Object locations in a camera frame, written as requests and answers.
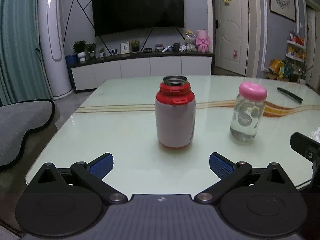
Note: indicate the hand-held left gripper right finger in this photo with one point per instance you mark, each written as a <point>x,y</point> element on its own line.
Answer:
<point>220,167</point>

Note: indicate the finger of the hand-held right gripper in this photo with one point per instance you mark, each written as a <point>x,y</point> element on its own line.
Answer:
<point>303,145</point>

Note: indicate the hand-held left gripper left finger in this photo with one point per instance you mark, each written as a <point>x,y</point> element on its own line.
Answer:
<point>102,167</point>

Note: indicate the clear glass bottle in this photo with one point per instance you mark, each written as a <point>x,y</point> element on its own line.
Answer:
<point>246,122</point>

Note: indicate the red and white thermos bottle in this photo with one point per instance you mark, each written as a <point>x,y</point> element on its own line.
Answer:
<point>173,120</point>

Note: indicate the pink spotted ball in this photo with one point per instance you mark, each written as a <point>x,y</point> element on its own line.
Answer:
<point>252,91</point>

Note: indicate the white crumpled plastic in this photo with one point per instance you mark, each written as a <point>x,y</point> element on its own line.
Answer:
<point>316,133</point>

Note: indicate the black remote control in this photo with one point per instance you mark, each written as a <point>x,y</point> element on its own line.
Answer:
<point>290,95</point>

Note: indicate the yellow snack bags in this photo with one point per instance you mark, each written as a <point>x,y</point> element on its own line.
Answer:
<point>276,67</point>

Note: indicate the grey seat cushion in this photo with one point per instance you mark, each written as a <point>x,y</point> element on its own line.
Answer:
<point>22,125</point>

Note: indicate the snack shelf rack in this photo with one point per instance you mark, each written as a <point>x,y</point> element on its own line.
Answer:
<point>296,52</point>

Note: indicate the white television cabinet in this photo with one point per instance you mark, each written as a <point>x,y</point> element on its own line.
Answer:
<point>140,67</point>

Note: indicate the blue bin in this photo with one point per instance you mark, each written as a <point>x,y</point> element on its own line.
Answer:
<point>71,59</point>

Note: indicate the small green potted plant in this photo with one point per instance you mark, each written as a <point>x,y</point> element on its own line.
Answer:
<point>91,48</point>

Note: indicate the green plant in white pot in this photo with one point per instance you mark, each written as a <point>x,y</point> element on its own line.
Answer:
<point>80,47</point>

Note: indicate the black calculator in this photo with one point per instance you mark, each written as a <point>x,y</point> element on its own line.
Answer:
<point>147,50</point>

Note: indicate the round cactus in pot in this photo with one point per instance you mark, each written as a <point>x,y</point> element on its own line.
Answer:
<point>135,45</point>

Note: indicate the pink gift box with bow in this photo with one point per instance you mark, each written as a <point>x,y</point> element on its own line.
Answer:
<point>203,41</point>

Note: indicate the dark vase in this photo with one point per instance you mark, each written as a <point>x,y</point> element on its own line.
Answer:
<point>177,46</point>

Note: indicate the flower bouquet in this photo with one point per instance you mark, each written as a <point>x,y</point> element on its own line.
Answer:
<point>190,41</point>

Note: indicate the white door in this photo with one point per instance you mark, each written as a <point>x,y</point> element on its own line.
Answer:
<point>232,35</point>

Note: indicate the stack of books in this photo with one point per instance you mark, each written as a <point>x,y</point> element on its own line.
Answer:
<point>159,47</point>

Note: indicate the white tower air conditioner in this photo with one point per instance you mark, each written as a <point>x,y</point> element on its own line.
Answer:
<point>53,42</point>

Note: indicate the green curtain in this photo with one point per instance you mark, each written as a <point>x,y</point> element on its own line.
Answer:
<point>17,50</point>

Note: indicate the framed ink painting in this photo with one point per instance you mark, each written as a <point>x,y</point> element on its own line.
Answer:
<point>282,0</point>

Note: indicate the black curved television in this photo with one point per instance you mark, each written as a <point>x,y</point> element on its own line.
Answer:
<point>137,7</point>

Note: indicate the white photo frame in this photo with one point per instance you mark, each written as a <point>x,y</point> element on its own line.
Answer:
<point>125,47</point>

